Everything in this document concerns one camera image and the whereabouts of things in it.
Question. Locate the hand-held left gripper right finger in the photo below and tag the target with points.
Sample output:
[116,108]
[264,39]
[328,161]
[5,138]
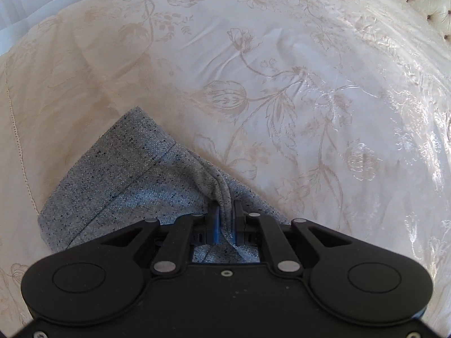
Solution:
[238,226]

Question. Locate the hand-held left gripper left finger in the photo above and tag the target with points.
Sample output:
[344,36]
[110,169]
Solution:
[214,226]

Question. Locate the cream floral bedspread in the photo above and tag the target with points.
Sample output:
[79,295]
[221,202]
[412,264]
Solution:
[282,88]

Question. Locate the grey speckled pants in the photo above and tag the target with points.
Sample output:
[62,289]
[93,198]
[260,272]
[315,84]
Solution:
[134,183]

